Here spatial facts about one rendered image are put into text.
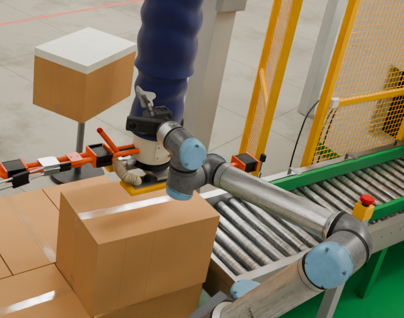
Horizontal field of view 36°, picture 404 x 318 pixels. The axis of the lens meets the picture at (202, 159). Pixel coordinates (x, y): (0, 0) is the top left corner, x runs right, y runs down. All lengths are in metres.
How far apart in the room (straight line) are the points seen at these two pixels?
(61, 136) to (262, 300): 3.52
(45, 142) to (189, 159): 3.25
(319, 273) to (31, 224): 1.90
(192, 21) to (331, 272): 1.09
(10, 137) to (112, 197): 2.43
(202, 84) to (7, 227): 1.55
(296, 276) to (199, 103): 2.43
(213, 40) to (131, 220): 1.60
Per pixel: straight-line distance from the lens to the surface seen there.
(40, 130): 5.23
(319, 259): 1.67
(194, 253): 2.84
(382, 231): 3.76
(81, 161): 2.43
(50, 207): 3.38
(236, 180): 1.97
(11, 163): 2.36
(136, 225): 2.63
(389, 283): 4.36
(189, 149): 1.87
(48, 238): 3.17
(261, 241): 3.38
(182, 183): 1.94
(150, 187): 2.54
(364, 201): 3.02
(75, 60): 3.95
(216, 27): 3.87
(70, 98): 4.04
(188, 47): 2.34
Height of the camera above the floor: 2.51
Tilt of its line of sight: 29 degrees down
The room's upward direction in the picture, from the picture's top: 11 degrees clockwise
